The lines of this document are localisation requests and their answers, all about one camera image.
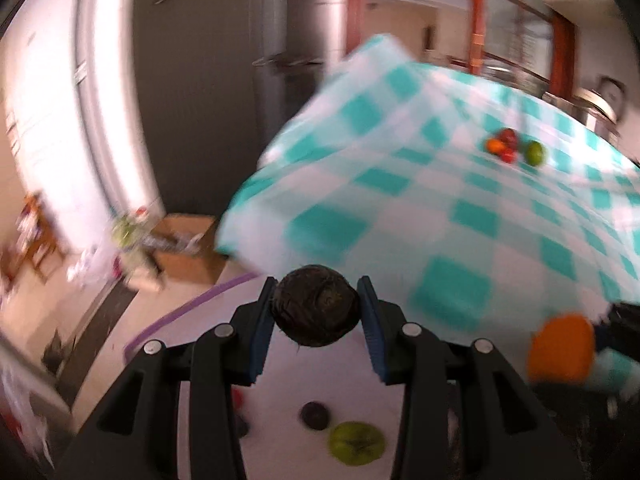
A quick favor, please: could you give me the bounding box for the red wooden window frame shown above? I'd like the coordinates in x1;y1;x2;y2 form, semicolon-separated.
345;0;577;102

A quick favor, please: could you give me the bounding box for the large dark water chestnut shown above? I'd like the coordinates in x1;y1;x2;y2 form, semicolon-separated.
272;265;362;348

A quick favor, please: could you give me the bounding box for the large green tomato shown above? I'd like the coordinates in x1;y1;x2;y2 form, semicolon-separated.
327;421;386;467

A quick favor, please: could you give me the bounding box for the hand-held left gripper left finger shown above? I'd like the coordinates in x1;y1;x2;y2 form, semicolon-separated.
57;276;278;480

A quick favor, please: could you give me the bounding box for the teal white checkered tablecloth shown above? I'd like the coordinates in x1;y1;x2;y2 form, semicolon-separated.
215;34;640;401

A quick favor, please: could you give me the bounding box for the pile of colourful bags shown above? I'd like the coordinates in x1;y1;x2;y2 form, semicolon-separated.
107;207;167;292

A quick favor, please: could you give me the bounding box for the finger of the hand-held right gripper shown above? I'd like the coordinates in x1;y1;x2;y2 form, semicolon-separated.
591;322;618;356

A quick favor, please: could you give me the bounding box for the cardboard box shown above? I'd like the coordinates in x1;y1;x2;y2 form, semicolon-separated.
150;214;231;286

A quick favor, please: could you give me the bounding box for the wide steel pot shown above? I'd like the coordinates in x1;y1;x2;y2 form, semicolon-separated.
479;59;552;97

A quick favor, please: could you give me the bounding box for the wooden chair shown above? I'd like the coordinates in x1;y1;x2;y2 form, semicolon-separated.
17;194;67;277

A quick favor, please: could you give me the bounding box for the orange tangerine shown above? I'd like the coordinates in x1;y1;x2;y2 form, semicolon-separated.
527;314;596;383

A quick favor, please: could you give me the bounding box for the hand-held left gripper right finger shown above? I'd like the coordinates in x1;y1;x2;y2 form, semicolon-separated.
356;275;586;480

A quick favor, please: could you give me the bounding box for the small dark water chestnut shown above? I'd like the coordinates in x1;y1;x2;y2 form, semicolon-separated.
299;401;331;431

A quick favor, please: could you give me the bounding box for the white plate with purple rim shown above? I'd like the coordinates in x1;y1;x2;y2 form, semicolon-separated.
122;271;416;480

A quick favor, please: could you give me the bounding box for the grey refrigerator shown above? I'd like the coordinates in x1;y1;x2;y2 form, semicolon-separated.
132;0;347;221

